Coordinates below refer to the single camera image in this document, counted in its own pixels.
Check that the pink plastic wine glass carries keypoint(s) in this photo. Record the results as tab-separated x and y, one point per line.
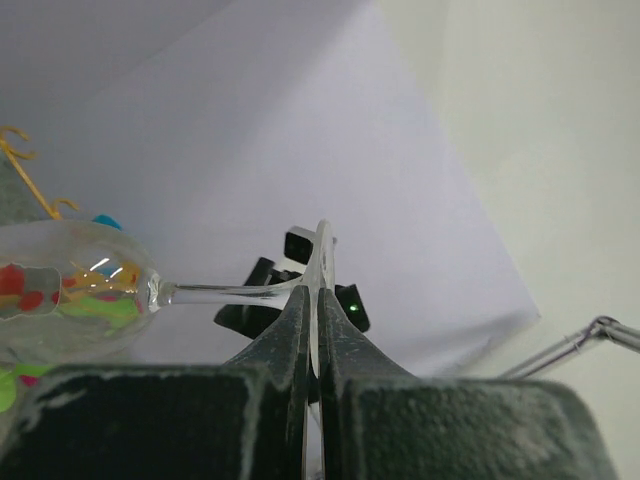
28	380

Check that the blue plastic wine glass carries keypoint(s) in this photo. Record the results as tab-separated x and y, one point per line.
107	220

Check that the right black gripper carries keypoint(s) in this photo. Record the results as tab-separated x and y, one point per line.
270	285

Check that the grey overhead lamp boom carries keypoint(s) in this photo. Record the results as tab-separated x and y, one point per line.
601	329

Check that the green plastic wine glass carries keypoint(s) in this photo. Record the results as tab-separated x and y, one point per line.
10	382

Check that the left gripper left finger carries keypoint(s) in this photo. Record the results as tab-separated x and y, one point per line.
244	419

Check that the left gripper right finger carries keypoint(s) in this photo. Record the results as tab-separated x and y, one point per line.
381	422

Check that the clear wine glass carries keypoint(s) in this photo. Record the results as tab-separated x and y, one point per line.
75	290

